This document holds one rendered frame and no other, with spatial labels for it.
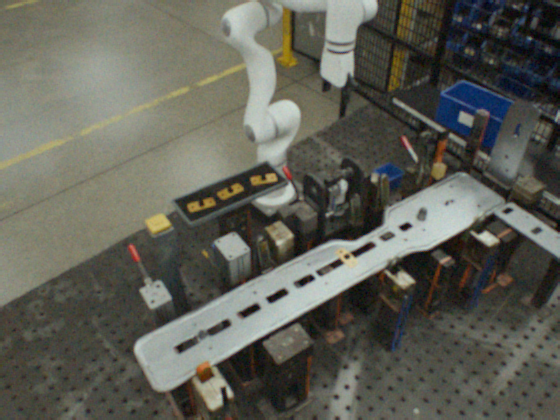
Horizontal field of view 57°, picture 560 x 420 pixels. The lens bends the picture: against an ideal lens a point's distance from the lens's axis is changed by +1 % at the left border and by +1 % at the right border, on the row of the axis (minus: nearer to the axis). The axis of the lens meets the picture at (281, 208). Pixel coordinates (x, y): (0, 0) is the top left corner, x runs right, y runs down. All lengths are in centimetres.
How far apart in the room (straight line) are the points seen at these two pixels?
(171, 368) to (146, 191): 222
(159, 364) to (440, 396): 89
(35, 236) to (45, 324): 147
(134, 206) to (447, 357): 226
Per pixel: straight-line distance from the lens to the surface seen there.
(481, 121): 212
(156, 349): 152
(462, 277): 196
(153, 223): 162
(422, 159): 194
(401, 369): 184
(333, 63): 154
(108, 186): 368
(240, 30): 179
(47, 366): 197
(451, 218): 191
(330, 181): 169
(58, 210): 361
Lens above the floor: 226
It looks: 43 degrees down
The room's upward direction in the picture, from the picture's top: straight up
